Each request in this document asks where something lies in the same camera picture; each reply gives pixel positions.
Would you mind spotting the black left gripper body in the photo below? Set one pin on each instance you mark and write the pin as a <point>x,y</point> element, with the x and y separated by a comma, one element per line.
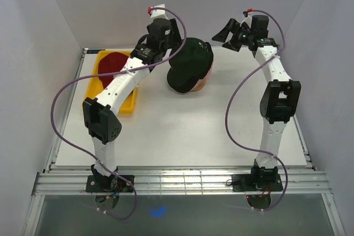
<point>175,40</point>

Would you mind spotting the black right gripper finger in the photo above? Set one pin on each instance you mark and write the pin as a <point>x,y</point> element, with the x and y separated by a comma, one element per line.
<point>231,46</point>
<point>226,30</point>

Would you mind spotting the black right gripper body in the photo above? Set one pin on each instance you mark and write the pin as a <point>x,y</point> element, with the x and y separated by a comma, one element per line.
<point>241,36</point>

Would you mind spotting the dark green NY cap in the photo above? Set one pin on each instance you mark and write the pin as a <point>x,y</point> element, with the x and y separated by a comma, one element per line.
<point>190,64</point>

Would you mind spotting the pink LA baseball cap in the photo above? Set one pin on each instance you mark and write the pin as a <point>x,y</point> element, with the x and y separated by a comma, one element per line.
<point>208,73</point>

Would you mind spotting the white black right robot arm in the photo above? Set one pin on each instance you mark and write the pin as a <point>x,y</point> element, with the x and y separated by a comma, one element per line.
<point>280,99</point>

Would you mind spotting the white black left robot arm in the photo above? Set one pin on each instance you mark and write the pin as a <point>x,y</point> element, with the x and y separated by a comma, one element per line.
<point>100,113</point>

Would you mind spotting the red baseball cap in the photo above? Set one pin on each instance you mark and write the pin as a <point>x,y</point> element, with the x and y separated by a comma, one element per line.
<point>111,62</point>

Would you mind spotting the yellow plastic bin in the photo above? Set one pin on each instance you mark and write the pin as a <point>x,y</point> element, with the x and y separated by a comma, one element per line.
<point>97,84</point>

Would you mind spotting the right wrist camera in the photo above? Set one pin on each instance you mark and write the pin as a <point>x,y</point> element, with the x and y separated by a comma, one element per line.
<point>247,17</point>

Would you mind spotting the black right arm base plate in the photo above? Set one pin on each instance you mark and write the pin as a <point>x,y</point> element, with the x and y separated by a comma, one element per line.
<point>245,183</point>

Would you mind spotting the aluminium table frame rail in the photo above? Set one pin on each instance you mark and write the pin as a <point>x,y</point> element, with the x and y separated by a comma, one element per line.
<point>173,181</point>

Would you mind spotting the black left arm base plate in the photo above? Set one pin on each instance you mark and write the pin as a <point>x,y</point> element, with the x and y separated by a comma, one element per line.
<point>107,184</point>

